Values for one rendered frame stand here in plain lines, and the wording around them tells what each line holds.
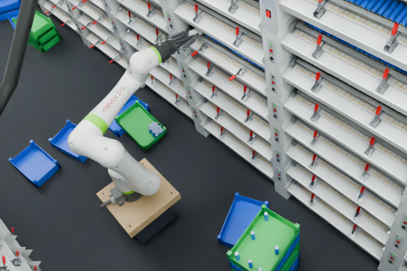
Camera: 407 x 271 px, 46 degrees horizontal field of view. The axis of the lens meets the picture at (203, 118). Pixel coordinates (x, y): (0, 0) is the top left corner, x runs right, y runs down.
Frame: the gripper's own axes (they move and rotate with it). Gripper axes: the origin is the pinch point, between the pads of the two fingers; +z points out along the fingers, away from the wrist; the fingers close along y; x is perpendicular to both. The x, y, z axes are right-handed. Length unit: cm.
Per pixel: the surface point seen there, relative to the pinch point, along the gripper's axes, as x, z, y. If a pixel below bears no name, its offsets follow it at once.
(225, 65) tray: 8.5, -0.9, -21.8
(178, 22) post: -2.0, -1.6, 10.8
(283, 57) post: -19, -6, -59
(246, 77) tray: 8.2, -0.5, -35.1
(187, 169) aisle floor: 99, -11, 2
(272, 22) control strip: -36, -11, -56
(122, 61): 82, 15, 103
